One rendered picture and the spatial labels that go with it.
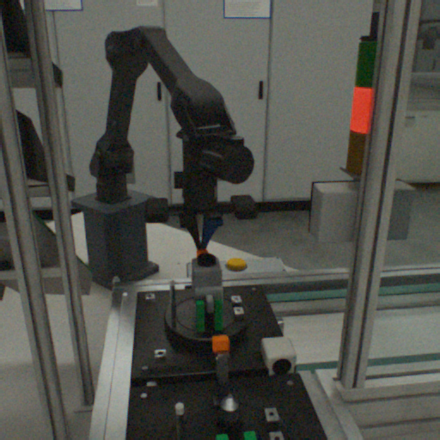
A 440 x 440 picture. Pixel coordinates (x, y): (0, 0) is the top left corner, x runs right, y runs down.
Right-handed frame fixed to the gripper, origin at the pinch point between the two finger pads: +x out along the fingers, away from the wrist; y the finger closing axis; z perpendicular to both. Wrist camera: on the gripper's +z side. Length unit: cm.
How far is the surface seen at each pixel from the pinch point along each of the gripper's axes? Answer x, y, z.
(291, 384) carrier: 11.9, -10.3, -24.4
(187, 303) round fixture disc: 10.2, 2.8, -5.2
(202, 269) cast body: 0.6, 0.7, -10.7
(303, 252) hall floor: 111, -91, 208
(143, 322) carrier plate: 12.2, 10.5, -7.0
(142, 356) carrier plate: 12.1, 10.3, -15.7
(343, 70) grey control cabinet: -8, -139, 289
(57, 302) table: 23.7, 31.3, 19.2
